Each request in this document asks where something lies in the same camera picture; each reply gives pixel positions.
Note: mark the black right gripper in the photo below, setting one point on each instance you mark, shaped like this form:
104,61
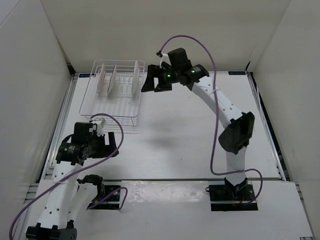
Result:
153,72

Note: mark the white plate with dark rim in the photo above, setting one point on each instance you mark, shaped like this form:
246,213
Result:
135,79

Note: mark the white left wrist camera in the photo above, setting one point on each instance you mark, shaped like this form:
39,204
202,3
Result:
97,126

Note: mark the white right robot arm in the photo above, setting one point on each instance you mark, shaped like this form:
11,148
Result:
238,125

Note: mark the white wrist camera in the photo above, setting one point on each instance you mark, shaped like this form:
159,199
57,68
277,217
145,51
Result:
97,126
163,58

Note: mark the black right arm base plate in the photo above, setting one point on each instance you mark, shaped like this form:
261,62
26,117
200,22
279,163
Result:
222,200

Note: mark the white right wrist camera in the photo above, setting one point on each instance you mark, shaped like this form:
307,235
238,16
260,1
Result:
163,58

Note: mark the white plate far left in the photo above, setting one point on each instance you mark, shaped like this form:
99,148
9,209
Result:
101,78

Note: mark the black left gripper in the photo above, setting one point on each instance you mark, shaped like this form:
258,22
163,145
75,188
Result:
106,150

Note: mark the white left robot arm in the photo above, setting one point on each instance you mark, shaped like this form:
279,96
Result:
70,194

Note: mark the white wire dish rack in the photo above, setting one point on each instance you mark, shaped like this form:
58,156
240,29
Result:
120,104

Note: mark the white plate middle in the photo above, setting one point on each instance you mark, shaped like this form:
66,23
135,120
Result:
112,80

